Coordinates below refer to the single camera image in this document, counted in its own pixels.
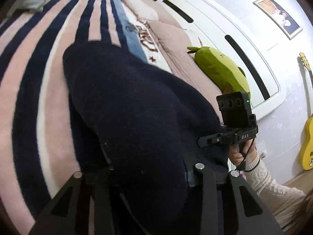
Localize right hand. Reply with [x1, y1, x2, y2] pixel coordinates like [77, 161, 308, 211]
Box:
[228, 138, 257, 167]

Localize white headboard with black slots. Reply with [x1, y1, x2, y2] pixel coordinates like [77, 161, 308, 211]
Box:
[157, 0, 286, 120]

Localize pink ribbed quilt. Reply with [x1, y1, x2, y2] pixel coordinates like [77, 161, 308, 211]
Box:
[122, 0, 222, 119]

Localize yellow guitar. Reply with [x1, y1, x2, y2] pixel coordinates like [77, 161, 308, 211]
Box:
[299, 52, 312, 170]

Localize black camera box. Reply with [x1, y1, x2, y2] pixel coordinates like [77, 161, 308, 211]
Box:
[216, 92, 257, 129]

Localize black cable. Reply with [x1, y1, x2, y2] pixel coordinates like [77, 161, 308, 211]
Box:
[230, 138, 256, 172]

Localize white knit sleeve forearm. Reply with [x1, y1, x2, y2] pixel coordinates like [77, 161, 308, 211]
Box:
[245, 156, 305, 231]

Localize striped pink navy blanket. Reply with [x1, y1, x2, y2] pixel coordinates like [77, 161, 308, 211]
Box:
[1, 0, 178, 234]

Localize green avocado plush toy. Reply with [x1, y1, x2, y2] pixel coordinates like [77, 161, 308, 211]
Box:
[187, 46, 251, 98]

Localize framed wall photo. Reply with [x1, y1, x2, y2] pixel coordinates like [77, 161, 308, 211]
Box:
[253, 0, 302, 40]

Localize dark navy garment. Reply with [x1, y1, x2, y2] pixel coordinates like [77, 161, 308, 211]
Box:
[63, 41, 229, 234]

